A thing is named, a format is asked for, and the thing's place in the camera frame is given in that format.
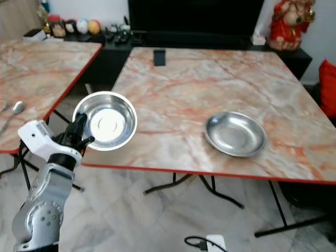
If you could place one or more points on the red and gold figurine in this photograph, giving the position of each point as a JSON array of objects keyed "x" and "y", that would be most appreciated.
[{"x": 291, "y": 23}]

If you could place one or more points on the small black rectangular device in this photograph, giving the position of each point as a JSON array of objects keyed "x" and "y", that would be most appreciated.
[{"x": 159, "y": 58}]

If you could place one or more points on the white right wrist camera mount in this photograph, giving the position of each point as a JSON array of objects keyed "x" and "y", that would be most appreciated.
[{"x": 216, "y": 243}]

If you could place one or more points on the black bulky object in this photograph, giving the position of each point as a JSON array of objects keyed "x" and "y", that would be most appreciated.
[{"x": 310, "y": 197}]

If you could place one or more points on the stainless steel spoon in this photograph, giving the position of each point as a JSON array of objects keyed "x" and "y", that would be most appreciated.
[{"x": 18, "y": 107}]

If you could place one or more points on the large marble-pattern folding table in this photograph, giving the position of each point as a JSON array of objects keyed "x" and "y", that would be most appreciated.
[{"x": 189, "y": 89}]

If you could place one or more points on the black decorative egg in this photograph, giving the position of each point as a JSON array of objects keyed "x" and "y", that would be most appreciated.
[{"x": 71, "y": 26}]

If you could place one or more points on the orange decorative egg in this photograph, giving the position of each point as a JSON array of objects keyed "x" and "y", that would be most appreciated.
[{"x": 94, "y": 27}]

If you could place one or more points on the brown wooden cabinet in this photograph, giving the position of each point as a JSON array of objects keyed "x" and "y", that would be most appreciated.
[{"x": 18, "y": 16}]

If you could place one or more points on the white tissue box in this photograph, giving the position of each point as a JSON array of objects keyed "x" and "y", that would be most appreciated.
[{"x": 259, "y": 38}]

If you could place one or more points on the black television console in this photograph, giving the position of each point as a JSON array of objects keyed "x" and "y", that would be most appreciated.
[{"x": 115, "y": 60}]

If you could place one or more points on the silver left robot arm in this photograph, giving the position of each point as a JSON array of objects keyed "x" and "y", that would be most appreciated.
[{"x": 47, "y": 199}]

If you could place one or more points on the shallow stainless steel plate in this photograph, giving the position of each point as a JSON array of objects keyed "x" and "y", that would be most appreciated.
[{"x": 236, "y": 135}]

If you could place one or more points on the curved black table leg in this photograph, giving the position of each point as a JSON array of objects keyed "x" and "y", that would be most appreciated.
[
  {"x": 223, "y": 194},
  {"x": 160, "y": 186}
]

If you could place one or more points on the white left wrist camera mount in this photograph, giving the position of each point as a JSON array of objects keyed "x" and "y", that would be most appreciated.
[{"x": 34, "y": 135}]

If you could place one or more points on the deep stainless steel bowl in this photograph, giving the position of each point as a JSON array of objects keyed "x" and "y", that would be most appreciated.
[{"x": 110, "y": 121}]

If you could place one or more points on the black flat screen television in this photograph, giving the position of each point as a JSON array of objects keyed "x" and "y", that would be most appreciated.
[{"x": 194, "y": 14}]

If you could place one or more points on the stainless steel fork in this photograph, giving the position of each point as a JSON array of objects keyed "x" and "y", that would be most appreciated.
[{"x": 4, "y": 107}]

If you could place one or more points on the red cushion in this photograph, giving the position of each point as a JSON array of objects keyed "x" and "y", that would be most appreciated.
[{"x": 328, "y": 86}]

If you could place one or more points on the white decorative egg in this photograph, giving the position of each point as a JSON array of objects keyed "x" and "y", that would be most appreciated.
[{"x": 82, "y": 26}]

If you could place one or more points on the marble-pattern table with cutlery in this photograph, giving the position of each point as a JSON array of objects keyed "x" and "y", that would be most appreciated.
[{"x": 42, "y": 73}]

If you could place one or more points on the straight black table leg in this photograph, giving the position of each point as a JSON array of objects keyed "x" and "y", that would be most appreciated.
[{"x": 283, "y": 218}]

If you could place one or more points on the small white box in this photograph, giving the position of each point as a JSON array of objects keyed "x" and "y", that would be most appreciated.
[{"x": 34, "y": 34}]

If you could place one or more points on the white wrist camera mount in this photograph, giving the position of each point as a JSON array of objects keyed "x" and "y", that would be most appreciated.
[
  {"x": 216, "y": 243},
  {"x": 34, "y": 135}
]

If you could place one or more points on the red lidded jar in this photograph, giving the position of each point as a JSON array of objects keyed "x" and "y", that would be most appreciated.
[{"x": 55, "y": 26}]

